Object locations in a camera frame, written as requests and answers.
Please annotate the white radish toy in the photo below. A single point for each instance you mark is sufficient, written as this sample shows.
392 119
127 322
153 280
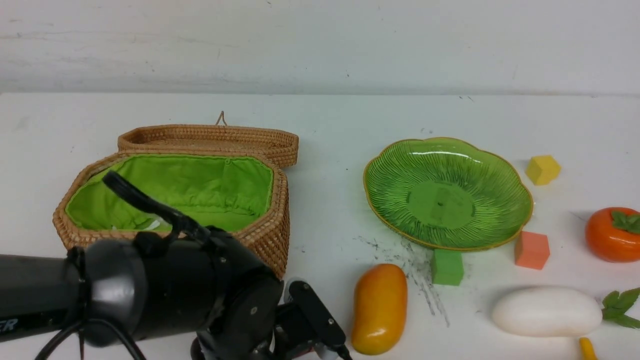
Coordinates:
547 311

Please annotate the woven rattan basket lid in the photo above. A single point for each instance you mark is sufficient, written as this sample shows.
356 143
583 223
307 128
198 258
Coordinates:
278 146

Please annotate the yellow foam cube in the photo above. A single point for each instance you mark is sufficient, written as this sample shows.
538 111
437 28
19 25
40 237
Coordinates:
542 170

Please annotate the yellow banana toy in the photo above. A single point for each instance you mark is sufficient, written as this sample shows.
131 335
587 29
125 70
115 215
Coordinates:
587 349

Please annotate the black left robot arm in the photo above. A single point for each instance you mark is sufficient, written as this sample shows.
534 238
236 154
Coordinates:
118 291

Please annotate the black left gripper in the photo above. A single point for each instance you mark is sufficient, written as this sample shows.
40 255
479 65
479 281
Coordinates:
287 335

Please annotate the orange persimmon toy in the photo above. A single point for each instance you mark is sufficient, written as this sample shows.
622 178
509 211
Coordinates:
613 234

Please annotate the yellow orange mango toy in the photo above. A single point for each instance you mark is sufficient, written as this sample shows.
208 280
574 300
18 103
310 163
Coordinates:
380 307

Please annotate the woven rattan basket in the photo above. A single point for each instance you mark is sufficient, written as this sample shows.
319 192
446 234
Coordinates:
243 193

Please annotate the green foam cube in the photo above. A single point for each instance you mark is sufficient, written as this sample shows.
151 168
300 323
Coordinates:
446 267

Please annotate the orange foam cube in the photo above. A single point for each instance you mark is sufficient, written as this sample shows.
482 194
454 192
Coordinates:
531 250

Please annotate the green glass leaf plate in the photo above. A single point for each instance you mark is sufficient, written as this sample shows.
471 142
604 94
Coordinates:
445 193

